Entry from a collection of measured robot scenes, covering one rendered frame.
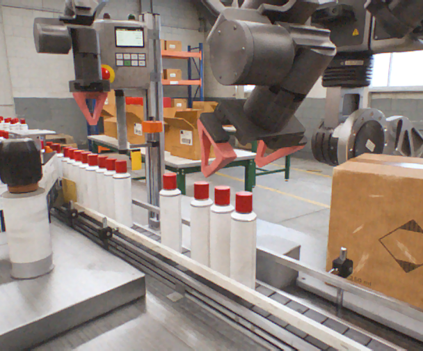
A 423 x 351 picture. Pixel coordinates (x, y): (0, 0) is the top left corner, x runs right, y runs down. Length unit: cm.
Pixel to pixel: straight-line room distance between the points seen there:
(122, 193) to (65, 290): 34
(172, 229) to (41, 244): 29
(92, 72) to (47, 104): 785
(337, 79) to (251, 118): 65
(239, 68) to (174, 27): 959
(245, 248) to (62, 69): 825
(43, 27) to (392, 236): 80
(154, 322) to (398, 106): 597
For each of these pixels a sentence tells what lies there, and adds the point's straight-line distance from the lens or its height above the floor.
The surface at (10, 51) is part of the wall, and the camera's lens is 864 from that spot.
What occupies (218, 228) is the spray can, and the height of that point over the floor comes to 101.
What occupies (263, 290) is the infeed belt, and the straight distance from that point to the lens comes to 77.
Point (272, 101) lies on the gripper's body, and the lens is 40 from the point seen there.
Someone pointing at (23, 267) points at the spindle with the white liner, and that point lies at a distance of 89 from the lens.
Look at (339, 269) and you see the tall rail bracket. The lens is 71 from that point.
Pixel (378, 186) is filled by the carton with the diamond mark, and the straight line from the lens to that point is 77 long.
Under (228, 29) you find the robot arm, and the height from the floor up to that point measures 133.
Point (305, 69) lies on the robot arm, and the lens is 38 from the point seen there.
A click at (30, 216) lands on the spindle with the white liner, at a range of 85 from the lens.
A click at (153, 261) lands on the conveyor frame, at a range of 90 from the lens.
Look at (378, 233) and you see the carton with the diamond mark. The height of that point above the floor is 100.
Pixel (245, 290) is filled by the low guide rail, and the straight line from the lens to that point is 70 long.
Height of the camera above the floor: 127
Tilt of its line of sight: 13 degrees down
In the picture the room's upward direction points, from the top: straight up
